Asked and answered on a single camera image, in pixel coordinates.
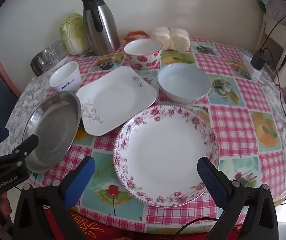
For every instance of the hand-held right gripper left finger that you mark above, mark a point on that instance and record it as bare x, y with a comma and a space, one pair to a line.
82, 177

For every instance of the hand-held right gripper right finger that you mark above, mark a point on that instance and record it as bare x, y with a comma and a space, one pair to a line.
211, 177

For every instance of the stainless steel plate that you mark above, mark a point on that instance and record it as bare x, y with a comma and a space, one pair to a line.
52, 130

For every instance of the round floral plate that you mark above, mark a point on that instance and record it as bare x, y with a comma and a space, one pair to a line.
165, 155

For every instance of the light blue bowl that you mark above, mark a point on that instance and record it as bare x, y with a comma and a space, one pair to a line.
183, 82

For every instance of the red floral bowl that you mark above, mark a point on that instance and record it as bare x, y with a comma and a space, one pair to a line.
143, 47

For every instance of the red printed cloth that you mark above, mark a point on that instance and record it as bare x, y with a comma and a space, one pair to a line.
102, 230

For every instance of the pink board edge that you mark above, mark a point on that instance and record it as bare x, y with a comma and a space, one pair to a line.
6, 78

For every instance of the pink checked tablecloth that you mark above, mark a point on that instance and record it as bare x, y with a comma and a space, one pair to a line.
233, 120

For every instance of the dark banded glass jug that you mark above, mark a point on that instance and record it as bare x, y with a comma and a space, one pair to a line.
39, 63

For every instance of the clear drinking glass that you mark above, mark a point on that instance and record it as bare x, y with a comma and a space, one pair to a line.
57, 57
49, 54
57, 45

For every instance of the white power strip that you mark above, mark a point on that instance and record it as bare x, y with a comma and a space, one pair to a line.
247, 63

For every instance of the napa cabbage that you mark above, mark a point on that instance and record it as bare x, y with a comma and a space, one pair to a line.
72, 35

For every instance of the black charger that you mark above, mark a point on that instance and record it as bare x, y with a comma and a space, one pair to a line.
258, 60

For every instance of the stainless steel thermos jug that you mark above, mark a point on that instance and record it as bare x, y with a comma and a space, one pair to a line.
102, 30

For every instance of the bag of steamed buns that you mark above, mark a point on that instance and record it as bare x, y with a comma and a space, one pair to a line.
170, 38

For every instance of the orange snack packet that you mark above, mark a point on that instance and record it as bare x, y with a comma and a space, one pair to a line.
136, 34

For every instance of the patterned cloth bundle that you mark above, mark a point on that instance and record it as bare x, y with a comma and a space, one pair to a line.
275, 5

